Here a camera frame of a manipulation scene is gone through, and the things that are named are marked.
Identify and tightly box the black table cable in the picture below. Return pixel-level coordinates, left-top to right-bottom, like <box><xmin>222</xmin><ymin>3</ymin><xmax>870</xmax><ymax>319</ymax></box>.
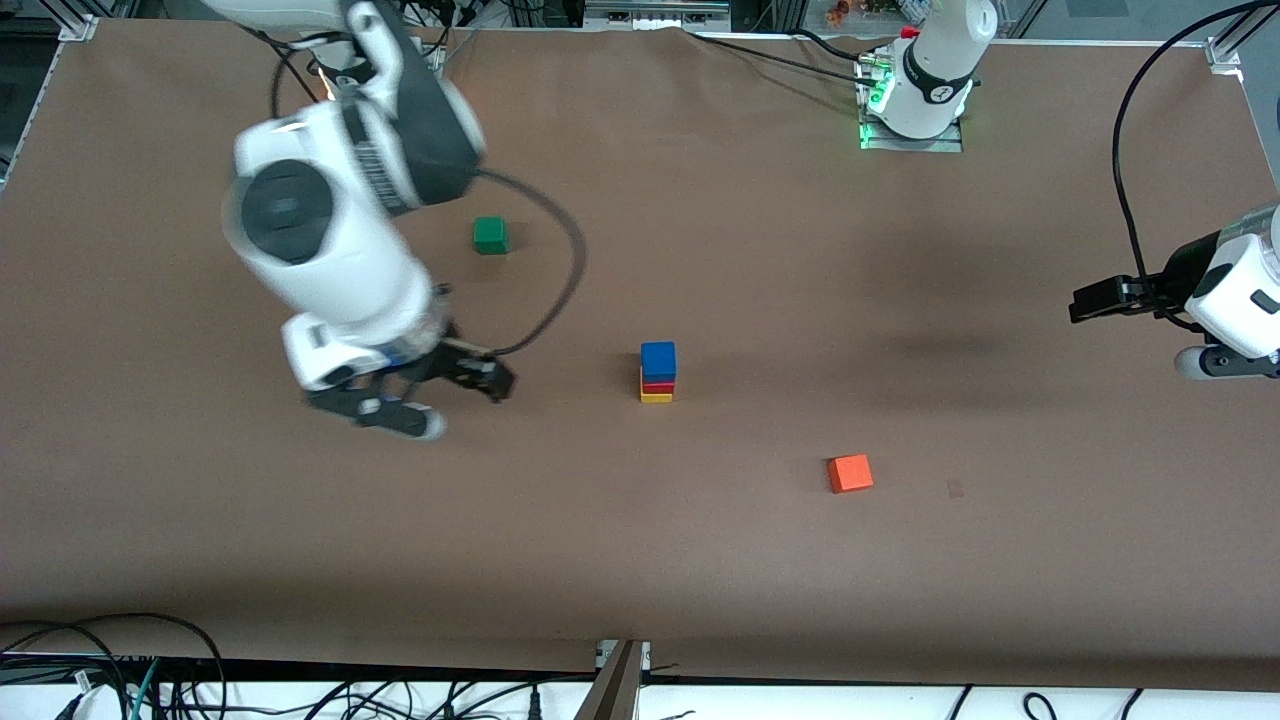
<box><xmin>790</xmin><ymin>28</ymin><xmax>881</xmax><ymax>63</ymax></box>
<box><xmin>685</xmin><ymin>30</ymin><xmax>881</xmax><ymax>87</ymax></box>

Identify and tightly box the silver aluminium rail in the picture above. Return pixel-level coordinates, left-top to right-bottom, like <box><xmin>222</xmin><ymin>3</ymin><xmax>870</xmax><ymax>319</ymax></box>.
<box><xmin>584</xmin><ymin>0</ymin><xmax>732</xmax><ymax>27</ymax></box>

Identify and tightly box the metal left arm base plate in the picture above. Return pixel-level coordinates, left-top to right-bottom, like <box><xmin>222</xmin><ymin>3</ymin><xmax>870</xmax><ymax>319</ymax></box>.
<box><xmin>857</xmin><ymin>55</ymin><xmax>965</xmax><ymax>153</ymax></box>

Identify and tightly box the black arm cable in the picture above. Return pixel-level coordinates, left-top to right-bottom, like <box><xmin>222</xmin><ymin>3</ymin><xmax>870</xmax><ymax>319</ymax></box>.
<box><xmin>267</xmin><ymin>25</ymin><xmax>589</xmax><ymax>359</ymax></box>
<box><xmin>1111</xmin><ymin>0</ymin><xmax>1280</xmax><ymax>334</ymax></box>

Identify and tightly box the brown paper table cover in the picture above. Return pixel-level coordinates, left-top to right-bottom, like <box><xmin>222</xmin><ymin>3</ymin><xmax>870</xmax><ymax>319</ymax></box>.
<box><xmin>0</xmin><ymin>18</ymin><xmax>1280</xmax><ymax>691</ymax></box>

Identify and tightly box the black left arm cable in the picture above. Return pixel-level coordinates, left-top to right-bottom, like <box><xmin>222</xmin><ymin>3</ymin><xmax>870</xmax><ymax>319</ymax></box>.
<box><xmin>1111</xmin><ymin>0</ymin><xmax>1280</xmax><ymax>334</ymax></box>

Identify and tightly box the black looped floor cable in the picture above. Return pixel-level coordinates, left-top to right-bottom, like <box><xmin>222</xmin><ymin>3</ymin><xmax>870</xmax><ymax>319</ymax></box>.
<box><xmin>0</xmin><ymin>612</ymin><xmax>230</xmax><ymax>720</ymax></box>

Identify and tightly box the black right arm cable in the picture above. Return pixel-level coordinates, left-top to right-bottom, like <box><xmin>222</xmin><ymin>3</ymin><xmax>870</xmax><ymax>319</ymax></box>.
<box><xmin>267</xmin><ymin>25</ymin><xmax>589</xmax><ymax>359</ymax></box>

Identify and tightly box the metal bracket post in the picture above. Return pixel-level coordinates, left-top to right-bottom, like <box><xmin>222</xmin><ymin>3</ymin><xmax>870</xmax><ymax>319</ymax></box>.
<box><xmin>575</xmin><ymin>640</ymin><xmax>652</xmax><ymax>720</ymax></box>

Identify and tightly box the green floor cable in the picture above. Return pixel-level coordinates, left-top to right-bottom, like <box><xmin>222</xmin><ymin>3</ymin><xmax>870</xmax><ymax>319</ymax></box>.
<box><xmin>127</xmin><ymin>657</ymin><xmax>162</xmax><ymax>720</ymax></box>

